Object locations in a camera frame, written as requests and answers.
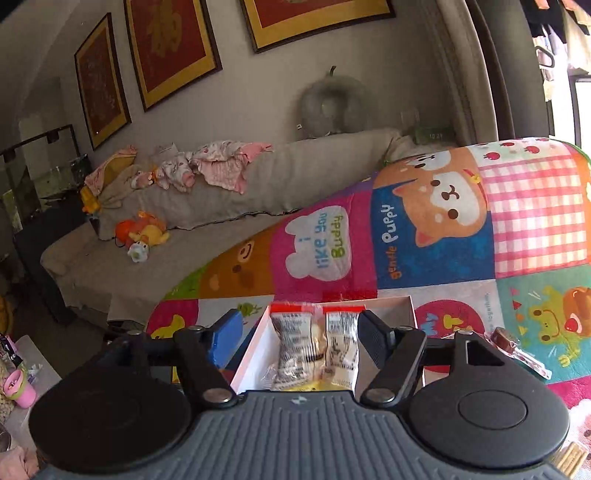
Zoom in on clear bun packet white label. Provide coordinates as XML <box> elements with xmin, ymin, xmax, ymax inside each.
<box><xmin>322</xmin><ymin>305</ymin><xmax>360</xmax><ymax>391</ymax></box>

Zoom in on colourful cartoon printed mat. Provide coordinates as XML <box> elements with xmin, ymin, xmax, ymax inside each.
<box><xmin>147</xmin><ymin>137</ymin><xmax>591</xmax><ymax>480</ymax></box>

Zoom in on beige sofa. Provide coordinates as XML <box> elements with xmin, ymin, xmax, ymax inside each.
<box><xmin>41</xmin><ymin>129</ymin><xmax>416</xmax><ymax>324</ymax></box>

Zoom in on pink and yellow cloth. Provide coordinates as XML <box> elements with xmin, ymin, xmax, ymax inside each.
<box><xmin>84</xmin><ymin>147</ymin><xmax>139</xmax><ymax>197</ymax></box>

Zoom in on hanging clothes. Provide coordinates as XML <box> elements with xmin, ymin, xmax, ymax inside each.
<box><xmin>522</xmin><ymin>0</ymin><xmax>591</xmax><ymax>70</ymax></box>

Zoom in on orange plush toy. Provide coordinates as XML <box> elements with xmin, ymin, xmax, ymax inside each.
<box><xmin>115</xmin><ymin>211</ymin><xmax>170</xmax><ymax>247</ymax></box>

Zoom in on white printed baby clothes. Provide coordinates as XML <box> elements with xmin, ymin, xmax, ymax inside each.
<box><xmin>152</xmin><ymin>148</ymin><xmax>195</xmax><ymax>192</ymax></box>

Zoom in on black cabinet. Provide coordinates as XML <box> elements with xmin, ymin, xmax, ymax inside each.
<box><xmin>14</xmin><ymin>203</ymin><xmax>100</xmax><ymax>324</ymax></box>

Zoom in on beige curtain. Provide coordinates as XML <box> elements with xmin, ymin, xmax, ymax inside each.
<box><xmin>436</xmin><ymin>0</ymin><xmax>555</xmax><ymax>146</ymax></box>

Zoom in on pink cardboard box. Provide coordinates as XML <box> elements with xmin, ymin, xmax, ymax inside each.
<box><xmin>230</xmin><ymin>296</ymin><xmax>426</xmax><ymax>393</ymax></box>

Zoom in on chocolate swirl roll packet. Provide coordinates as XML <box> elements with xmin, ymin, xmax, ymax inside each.
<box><xmin>485</xmin><ymin>327</ymin><xmax>552</xmax><ymax>380</ymax></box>

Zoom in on glass tank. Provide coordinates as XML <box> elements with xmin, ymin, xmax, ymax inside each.
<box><xmin>0</xmin><ymin>124</ymin><xmax>90</xmax><ymax>232</ymax></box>

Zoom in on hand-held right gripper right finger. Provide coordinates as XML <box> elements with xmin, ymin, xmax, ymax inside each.
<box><xmin>357</xmin><ymin>309</ymin><xmax>504</xmax><ymax>409</ymax></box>

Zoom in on clear waffle cookie packet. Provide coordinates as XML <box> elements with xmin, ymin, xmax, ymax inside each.
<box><xmin>270</xmin><ymin>305</ymin><xmax>324</xmax><ymax>392</ymax></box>

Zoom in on biscuit sticks packet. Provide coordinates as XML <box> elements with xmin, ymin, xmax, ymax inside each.
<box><xmin>549</xmin><ymin>440</ymin><xmax>589</xmax><ymax>478</ymax></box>

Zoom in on green digital clock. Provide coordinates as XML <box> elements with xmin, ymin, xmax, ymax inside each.
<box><xmin>413</xmin><ymin>127</ymin><xmax>455</xmax><ymax>145</ymax></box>

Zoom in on pink baby clothes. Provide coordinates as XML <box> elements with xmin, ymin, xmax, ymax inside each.
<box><xmin>191</xmin><ymin>141</ymin><xmax>273</xmax><ymax>195</ymax></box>

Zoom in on small red framed picture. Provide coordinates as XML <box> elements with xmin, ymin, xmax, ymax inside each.
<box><xmin>75</xmin><ymin>13</ymin><xmax>132</xmax><ymax>151</ymax></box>

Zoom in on grey neck pillow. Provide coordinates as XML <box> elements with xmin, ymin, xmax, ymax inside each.
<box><xmin>299</xmin><ymin>67</ymin><xmax>365</xmax><ymax>138</ymax></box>

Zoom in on medium red framed picture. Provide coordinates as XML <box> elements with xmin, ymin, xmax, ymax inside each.
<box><xmin>124</xmin><ymin>0</ymin><xmax>223</xmax><ymax>112</ymax></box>

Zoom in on pink cup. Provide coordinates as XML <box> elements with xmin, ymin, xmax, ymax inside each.
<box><xmin>4</xmin><ymin>369</ymin><xmax>38</xmax><ymax>409</ymax></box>

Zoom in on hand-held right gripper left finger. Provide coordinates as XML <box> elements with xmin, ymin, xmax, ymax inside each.
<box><xmin>104</xmin><ymin>308</ymin><xmax>244</xmax><ymax>409</ymax></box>

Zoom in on large red framed picture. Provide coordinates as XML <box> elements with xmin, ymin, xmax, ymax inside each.
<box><xmin>239</xmin><ymin>0</ymin><xmax>397</xmax><ymax>54</ymax></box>

